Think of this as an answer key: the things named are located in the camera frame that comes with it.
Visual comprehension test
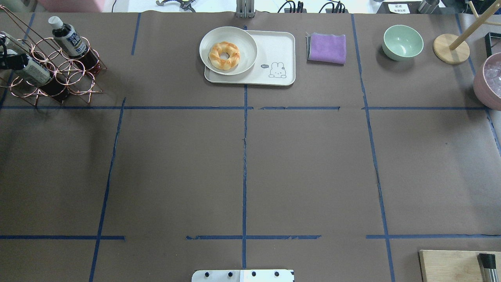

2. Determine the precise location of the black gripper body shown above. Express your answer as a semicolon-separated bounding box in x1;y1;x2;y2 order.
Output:
0;34;29;70

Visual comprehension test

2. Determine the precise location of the top tea bottle in rack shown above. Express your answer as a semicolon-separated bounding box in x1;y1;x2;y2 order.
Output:
48;16;101;74

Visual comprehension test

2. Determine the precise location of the cream rectangular tray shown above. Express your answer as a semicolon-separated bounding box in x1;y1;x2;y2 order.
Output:
204;30;296;87

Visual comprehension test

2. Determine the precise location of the glazed twisted donut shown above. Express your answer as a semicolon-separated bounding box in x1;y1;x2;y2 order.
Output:
208;41;240;71

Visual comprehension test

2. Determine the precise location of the cream round plate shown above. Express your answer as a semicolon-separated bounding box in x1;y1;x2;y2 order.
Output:
199;26;258;75

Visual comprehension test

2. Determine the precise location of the purple folded cloth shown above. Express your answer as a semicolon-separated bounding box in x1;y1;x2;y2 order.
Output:
306;33;347;65

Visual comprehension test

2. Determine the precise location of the mint green bowl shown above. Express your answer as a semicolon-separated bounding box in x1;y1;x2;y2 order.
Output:
382;25;424;61

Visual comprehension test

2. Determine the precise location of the wooden mug tree stand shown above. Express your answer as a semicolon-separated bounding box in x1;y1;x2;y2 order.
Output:
433;0;501;65

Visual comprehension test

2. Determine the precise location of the wooden cutting board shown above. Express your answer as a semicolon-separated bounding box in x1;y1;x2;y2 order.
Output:
419;250;501;282

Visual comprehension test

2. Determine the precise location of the pink bowl with ice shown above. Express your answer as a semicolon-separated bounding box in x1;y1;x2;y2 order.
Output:
474;53;501;111

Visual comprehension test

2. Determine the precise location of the copper wire bottle rack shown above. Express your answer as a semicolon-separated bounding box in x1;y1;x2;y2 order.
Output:
1;5;107;107

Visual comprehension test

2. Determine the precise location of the aluminium frame post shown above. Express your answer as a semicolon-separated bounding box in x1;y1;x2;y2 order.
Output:
236;0;255;18

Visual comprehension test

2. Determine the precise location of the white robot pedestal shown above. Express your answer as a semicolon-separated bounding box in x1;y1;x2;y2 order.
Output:
191;269;295;282

